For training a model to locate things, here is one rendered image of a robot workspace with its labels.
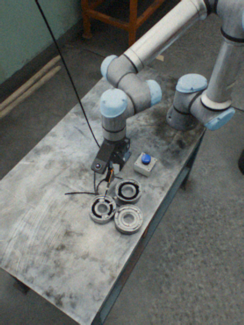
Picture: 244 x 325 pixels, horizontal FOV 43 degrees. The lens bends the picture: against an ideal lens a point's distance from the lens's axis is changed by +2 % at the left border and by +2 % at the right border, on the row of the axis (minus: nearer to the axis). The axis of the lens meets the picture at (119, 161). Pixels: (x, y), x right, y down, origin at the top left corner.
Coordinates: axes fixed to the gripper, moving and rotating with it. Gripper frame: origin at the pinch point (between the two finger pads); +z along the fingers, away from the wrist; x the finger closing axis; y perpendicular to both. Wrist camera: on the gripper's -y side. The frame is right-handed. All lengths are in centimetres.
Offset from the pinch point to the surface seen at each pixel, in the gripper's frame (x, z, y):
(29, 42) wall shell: 149, 67, 119
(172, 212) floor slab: -20, 93, 44
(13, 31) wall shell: 150, 51, 107
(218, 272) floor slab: -58, 93, 22
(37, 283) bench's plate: 4.3, 13.1, -42.0
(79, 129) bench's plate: 28.8, 13.3, 20.9
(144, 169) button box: -7.9, 8.8, 12.8
